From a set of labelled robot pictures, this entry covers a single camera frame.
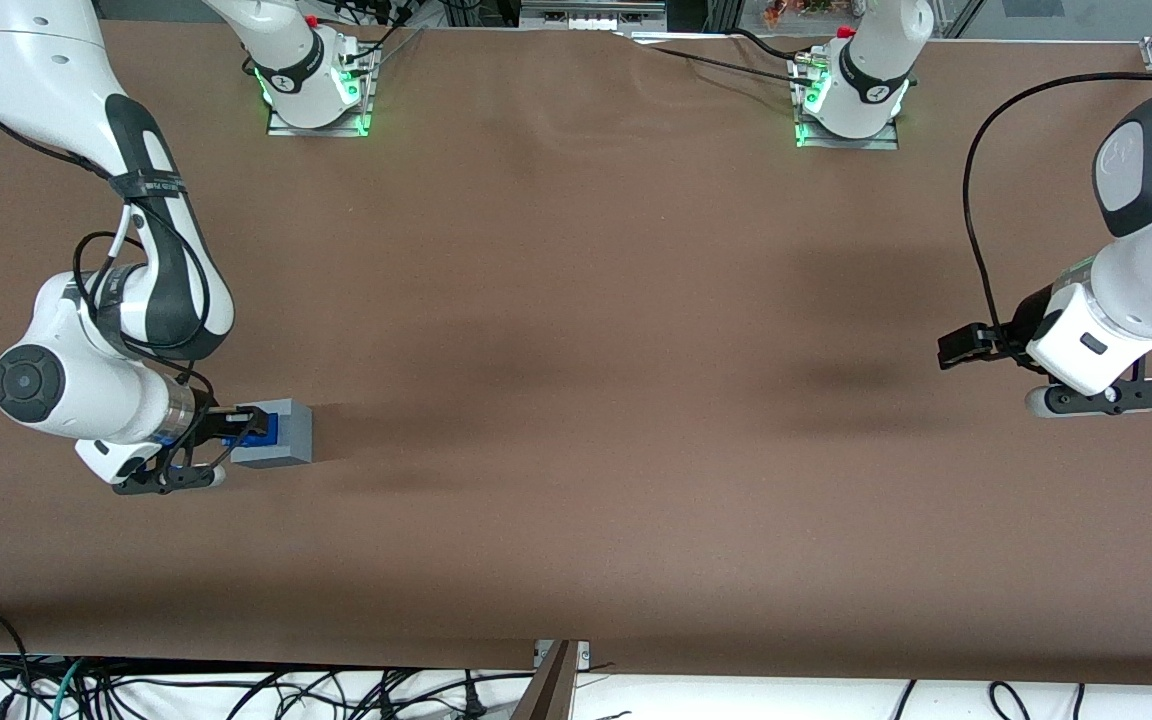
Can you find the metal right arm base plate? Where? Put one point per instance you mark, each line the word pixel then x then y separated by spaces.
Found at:
pixel 321 128

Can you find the gray square base block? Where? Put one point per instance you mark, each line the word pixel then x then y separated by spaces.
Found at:
pixel 291 440

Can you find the brown table cover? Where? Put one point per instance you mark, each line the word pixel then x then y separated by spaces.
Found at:
pixel 636 300

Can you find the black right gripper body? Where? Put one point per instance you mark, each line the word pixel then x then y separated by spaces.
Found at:
pixel 207 421

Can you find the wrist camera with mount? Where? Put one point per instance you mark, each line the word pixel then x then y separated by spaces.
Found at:
pixel 126 465
pixel 1106 397

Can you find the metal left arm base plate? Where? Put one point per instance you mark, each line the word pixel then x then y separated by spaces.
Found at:
pixel 851 142

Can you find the gray equipment box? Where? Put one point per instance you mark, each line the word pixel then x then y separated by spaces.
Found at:
pixel 591 14

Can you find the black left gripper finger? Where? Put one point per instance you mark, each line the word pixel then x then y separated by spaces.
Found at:
pixel 958 348
pixel 992 336

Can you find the aluminium frame post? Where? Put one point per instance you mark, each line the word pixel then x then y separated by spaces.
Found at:
pixel 546 690

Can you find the blue plastic part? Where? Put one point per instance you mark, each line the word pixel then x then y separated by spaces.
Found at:
pixel 268 430

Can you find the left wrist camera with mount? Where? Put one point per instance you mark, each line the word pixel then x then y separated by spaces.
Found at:
pixel 1106 397

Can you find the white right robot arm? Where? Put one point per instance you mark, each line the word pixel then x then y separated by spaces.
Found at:
pixel 46 60

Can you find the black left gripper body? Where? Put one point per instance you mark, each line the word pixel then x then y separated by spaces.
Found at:
pixel 1028 321

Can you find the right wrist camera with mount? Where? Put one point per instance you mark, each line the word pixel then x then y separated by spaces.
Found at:
pixel 126 465

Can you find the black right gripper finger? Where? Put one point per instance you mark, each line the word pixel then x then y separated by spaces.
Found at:
pixel 236 437
pixel 254 411

